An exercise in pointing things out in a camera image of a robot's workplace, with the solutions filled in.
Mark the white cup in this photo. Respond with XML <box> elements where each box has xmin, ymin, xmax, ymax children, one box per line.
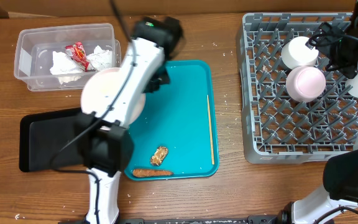
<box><xmin>345</xmin><ymin>74</ymin><xmax>358</xmax><ymax>98</ymax></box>

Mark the pale green bowl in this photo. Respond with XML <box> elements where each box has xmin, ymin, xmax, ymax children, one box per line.
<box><xmin>281</xmin><ymin>36</ymin><xmax>319</xmax><ymax>70</ymax></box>

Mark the silver foil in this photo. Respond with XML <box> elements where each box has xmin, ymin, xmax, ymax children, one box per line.
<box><xmin>86</xmin><ymin>45</ymin><xmax>112</xmax><ymax>72</ymax></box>

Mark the large white plate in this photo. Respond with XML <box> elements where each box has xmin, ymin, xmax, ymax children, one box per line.
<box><xmin>80</xmin><ymin>67</ymin><xmax>146</xmax><ymax>124</ymax></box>

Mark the wooden chopstick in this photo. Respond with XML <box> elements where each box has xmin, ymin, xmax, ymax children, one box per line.
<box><xmin>206</xmin><ymin>95</ymin><xmax>215</xmax><ymax>165</ymax></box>

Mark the golden fried food piece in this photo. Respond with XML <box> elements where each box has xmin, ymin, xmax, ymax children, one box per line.
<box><xmin>150</xmin><ymin>146</ymin><xmax>168</xmax><ymax>166</ymax></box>

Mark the red snack wrapper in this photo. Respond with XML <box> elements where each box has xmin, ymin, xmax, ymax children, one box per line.
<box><xmin>65</xmin><ymin>42</ymin><xmax>91</xmax><ymax>72</ymax></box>

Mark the white napkin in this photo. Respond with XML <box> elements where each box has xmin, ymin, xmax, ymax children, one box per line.
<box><xmin>50</xmin><ymin>51</ymin><xmax>83</xmax><ymax>85</ymax></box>

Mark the brown fried stick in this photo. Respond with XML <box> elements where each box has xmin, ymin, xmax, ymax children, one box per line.
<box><xmin>132</xmin><ymin>169</ymin><xmax>173</xmax><ymax>178</ymax></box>

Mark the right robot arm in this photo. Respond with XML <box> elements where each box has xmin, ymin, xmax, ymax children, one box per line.
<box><xmin>275</xmin><ymin>1</ymin><xmax>358</xmax><ymax>223</ymax></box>

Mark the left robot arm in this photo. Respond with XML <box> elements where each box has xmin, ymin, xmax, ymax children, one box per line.
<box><xmin>74</xmin><ymin>17</ymin><xmax>183</xmax><ymax>223</ymax></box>

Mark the teal serving tray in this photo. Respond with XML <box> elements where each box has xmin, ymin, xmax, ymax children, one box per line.
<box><xmin>125</xmin><ymin>60</ymin><xmax>219</xmax><ymax>180</ymax></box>

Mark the clear plastic bin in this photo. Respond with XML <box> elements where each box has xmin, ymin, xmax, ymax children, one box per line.
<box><xmin>14</xmin><ymin>23</ymin><xmax>121</xmax><ymax>91</ymax></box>

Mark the black tray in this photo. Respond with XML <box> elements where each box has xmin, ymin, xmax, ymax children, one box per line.
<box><xmin>19</xmin><ymin>108</ymin><xmax>81</xmax><ymax>172</ymax></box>

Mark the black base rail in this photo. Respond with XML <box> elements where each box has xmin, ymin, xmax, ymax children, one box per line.
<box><xmin>57</xmin><ymin>215</ymin><xmax>335</xmax><ymax>224</ymax></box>

